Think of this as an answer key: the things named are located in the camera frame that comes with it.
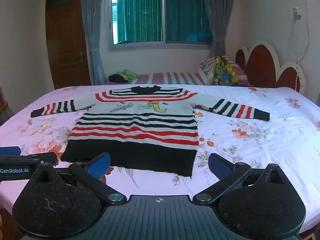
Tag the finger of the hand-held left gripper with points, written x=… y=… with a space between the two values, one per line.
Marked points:
x=47 y=158
x=10 y=150

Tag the wooden door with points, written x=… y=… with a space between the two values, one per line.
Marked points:
x=66 y=45

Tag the colourful floral pillow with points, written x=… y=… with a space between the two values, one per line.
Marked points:
x=223 y=73

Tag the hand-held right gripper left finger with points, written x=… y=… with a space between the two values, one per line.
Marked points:
x=98 y=167

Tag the grey curtain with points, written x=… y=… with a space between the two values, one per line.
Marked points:
x=220 y=17
x=93 y=30

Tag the striped knit sweater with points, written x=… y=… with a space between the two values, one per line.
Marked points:
x=135 y=130

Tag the bed with striped sheet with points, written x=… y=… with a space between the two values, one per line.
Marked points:
x=172 y=78

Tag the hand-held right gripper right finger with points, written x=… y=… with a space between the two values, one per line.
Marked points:
x=220 y=166

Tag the dark cloth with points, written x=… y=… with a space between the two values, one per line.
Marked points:
x=116 y=78

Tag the white wall charger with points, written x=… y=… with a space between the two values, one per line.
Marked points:
x=296 y=13

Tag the brown wooden headboard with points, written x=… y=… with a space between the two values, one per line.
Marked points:
x=260 y=65

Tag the striped pillow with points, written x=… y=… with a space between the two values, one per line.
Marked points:
x=205 y=67

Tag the sliding glass window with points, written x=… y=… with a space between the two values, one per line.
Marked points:
x=160 y=17

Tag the green cloth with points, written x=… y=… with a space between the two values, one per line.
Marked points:
x=128 y=74

